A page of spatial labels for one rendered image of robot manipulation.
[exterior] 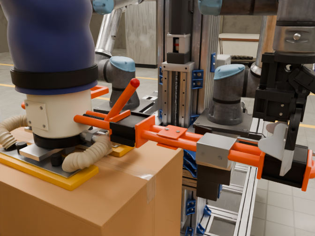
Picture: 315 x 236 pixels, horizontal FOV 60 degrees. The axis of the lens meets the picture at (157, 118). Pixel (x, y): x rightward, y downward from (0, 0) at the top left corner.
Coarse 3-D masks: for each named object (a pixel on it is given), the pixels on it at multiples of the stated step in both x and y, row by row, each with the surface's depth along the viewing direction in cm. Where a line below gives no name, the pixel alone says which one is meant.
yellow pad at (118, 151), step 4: (104, 132) 86; (120, 144) 84; (112, 148) 81; (116, 148) 82; (120, 148) 82; (124, 148) 82; (128, 148) 83; (112, 152) 81; (116, 152) 80; (120, 152) 80; (124, 152) 82; (120, 156) 80
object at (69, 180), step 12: (24, 144) 77; (0, 156) 77; (12, 156) 76; (24, 156) 76; (60, 156) 71; (24, 168) 72; (36, 168) 71; (48, 168) 70; (60, 168) 70; (84, 168) 71; (96, 168) 71; (48, 180) 68; (60, 180) 66; (72, 180) 66; (84, 180) 68
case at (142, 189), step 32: (128, 160) 78; (160, 160) 78; (0, 192) 70; (32, 192) 64; (64, 192) 64; (96, 192) 64; (128, 192) 64; (160, 192) 76; (0, 224) 76; (32, 224) 67; (64, 224) 60; (96, 224) 55; (128, 224) 63; (160, 224) 81
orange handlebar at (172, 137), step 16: (96, 96) 96; (96, 112) 75; (160, 128) 66; (176, 128) 64; (160, 144) 62; (176, 144) 59; (192, 144) 58; (240, 144) 57; (240, 160) 53; (256, 160) 52
